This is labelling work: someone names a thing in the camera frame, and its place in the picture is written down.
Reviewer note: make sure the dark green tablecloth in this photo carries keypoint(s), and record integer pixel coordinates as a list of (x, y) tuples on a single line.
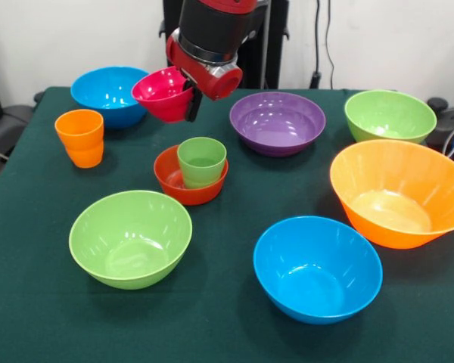
[(219, 332)]

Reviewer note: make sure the green plastic bowl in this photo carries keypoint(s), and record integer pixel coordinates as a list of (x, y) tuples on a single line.
[(130, 242), (389, 117)]

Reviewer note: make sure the blue plastic bowl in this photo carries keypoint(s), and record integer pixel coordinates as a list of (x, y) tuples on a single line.
[(318, 272), (106, 90)]

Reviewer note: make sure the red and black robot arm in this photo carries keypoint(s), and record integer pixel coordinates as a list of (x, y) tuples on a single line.
[(215, 26)]

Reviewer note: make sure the green plastic cup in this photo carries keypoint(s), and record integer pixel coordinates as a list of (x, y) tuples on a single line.
[(202, 170)]

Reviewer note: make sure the purple plastic bowl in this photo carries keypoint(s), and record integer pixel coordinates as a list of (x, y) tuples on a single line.
[(276, 125)]

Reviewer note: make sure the red plastic bowl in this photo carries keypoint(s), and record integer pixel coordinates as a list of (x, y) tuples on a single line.
[(196, 194)]

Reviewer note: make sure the orange plastic cup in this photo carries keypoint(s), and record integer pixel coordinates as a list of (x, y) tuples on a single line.
[(79, 143)]

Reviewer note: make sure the large orange plastic bowl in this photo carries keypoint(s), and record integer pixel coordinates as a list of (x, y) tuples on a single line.
[(397, 189)]

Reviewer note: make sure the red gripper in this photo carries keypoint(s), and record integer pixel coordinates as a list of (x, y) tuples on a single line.
[(212, 81)]

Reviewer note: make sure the pink plastic bowl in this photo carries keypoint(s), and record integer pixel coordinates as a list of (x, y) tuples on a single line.
[(162, 102)]

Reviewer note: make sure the black office chair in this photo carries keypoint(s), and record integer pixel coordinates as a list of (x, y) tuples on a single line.
[(11, 121), (444, 125)]

